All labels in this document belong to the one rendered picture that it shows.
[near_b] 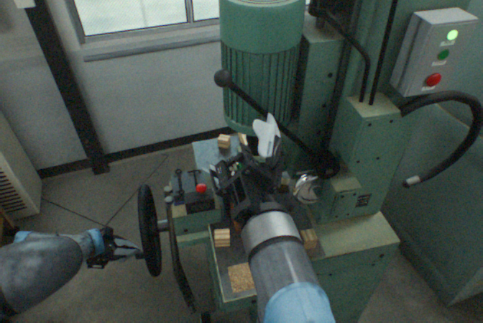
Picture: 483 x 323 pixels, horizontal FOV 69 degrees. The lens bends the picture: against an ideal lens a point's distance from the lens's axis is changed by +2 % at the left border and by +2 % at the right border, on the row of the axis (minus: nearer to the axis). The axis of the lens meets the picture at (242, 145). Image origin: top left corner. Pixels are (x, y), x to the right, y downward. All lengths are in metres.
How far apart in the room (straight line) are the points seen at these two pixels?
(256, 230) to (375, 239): 0.77
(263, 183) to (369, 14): 0.40
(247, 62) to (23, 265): 0.54
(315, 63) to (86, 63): 1.61
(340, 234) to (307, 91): 0.53
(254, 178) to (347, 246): 0.68
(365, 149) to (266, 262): 0.47
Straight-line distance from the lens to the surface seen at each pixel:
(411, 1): 0.78
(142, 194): 1.07
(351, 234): 1.18
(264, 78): 0.74
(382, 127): 0.81
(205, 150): 1.24
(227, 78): 0.63
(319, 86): 0.82
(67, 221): 2.39
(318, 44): 0.77
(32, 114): 2.37
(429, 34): 0.76
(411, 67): 0.79
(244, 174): 0.50
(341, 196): 0.91
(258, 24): 0.68
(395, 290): 2.08
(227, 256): 0.97
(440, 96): 0.91
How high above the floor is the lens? 1.74
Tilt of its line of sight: 42 degrees down
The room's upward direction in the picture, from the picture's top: straight up
